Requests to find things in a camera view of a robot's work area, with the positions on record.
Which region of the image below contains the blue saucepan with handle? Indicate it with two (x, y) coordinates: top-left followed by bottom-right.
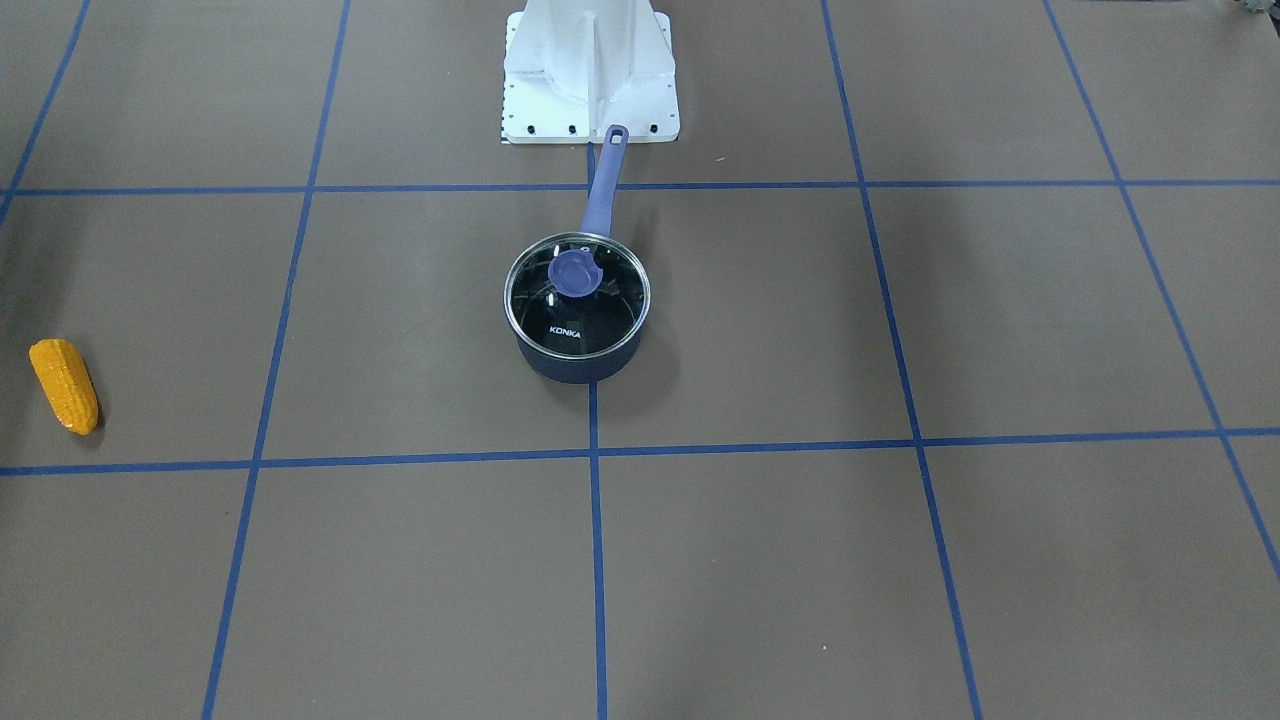
(508, 126), (650, 386)

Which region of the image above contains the yellow corn cob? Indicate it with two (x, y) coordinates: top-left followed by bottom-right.
(28, 338), (100, 436)

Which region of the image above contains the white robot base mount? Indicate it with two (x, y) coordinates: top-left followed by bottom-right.
(500, 1), (681, 145)

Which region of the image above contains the glass pot lid blue knob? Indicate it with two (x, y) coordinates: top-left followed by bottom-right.
(502, 233), (652, 360)

